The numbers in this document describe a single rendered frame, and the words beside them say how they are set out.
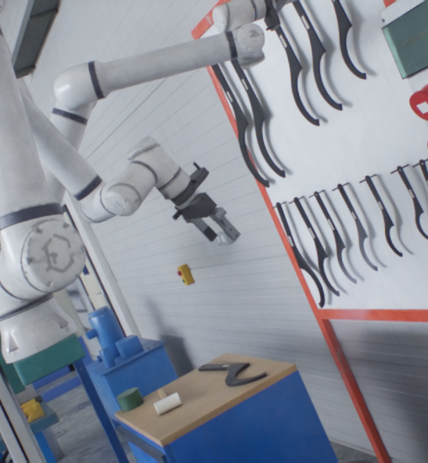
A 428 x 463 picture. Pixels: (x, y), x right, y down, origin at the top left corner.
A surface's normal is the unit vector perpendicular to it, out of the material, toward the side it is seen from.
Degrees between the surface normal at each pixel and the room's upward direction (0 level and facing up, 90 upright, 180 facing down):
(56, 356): 90
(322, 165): 90
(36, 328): 68
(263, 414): 90
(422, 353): 90
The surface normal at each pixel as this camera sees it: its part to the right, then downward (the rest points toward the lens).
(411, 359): -0.84, 0.40
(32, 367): 0.29, -0.05
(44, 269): 0.57, -0.05
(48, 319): 0.42, -0.54
